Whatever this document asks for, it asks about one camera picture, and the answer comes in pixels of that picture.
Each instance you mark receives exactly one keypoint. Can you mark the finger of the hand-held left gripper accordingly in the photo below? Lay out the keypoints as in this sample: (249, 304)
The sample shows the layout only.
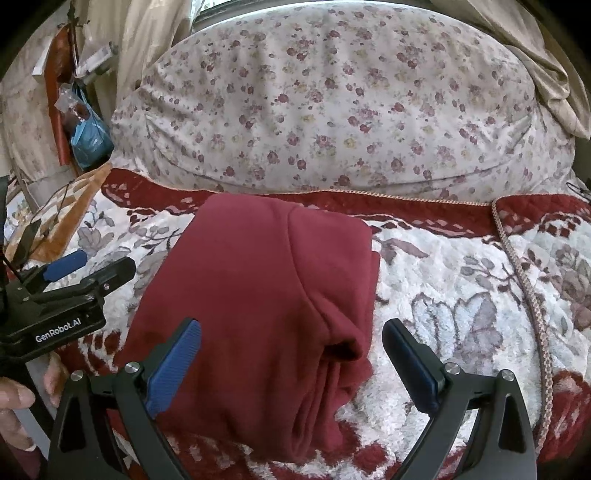
(113, 274)
(64, 265)

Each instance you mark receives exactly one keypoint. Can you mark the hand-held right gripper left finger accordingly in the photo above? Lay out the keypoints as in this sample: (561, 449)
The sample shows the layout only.
(173, 364)

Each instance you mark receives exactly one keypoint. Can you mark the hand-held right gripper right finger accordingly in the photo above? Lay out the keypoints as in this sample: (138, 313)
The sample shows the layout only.
(413, 369)

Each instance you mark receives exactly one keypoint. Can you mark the dark red garment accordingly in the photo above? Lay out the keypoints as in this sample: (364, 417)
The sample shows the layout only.
(240, 286)

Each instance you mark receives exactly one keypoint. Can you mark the person's left hand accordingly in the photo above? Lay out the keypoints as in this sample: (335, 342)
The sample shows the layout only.
(16, 394)

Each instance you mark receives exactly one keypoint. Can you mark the red white floral blanket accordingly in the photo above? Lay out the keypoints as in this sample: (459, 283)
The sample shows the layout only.
(461, 286)

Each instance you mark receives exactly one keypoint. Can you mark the blue plastic bag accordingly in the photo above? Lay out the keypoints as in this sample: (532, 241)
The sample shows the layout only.
(92, 138)

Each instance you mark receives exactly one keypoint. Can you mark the red hanging board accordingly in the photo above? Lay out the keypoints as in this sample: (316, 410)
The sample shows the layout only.
(55, 92)

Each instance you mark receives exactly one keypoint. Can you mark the white packet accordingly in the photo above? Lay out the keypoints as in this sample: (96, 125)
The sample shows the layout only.
(94, 60)

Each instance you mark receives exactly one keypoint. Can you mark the beige curtain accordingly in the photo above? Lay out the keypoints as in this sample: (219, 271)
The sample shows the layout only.
(545, 69)
(138, 46)

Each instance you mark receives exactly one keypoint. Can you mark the floral white pillow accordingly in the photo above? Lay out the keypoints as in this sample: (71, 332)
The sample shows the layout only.
(323, 101)

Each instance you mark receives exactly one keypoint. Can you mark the window frame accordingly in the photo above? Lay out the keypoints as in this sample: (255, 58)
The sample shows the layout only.
(221, 9)

